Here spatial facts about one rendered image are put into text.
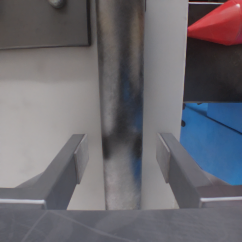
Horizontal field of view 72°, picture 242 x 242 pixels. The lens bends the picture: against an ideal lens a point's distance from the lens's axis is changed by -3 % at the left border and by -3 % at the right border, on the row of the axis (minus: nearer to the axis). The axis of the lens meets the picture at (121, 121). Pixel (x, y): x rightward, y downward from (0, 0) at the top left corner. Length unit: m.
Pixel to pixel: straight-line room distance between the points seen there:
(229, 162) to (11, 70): 0.43
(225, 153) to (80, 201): 0.35
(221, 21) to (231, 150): 0.27
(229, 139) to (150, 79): 0.32
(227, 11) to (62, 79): 0.21
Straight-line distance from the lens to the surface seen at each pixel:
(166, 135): 0.16
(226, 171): 0.47
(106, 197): 0.17
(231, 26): 0.27
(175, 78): 0.17
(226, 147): 0.46
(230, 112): 0.44
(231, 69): 0.32
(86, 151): 0.16
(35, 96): 0.18
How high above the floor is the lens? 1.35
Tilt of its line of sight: 75 degrees down
